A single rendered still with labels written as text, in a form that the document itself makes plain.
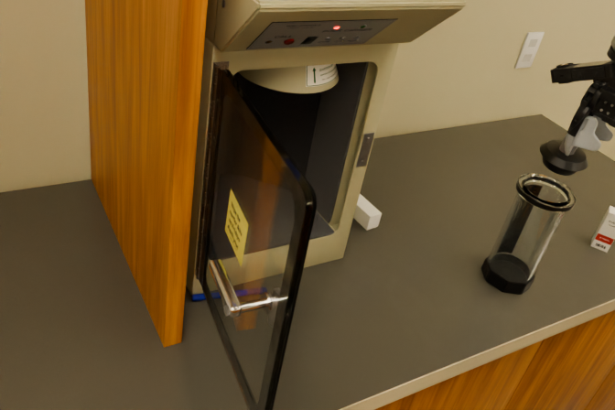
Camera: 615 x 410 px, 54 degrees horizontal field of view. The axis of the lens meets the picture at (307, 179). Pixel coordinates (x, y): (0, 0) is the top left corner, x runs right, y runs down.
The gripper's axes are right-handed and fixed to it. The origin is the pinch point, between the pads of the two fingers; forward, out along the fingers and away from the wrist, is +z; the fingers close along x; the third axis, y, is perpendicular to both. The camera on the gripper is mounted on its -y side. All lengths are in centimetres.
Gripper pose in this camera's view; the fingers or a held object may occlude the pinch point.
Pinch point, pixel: (570, 144)
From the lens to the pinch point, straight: 123.6
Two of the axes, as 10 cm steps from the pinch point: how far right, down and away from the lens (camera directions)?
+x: 7.1, -3.6, 6.1
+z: -1.5, 7.7, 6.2
